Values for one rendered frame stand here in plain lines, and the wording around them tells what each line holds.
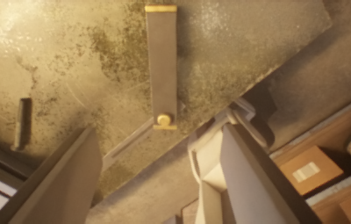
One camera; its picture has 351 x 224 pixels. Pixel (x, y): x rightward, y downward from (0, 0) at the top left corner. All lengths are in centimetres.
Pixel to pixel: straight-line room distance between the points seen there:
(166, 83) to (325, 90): 133
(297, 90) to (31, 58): 129
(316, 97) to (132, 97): 132
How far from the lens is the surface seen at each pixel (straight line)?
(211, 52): 18
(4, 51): 22
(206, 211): 45
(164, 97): 18
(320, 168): 139
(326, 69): 141
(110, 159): 23
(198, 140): 63
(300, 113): 145
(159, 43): 16
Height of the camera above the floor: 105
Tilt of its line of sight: 62 degrees down
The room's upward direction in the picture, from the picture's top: 175 degrees clockwise
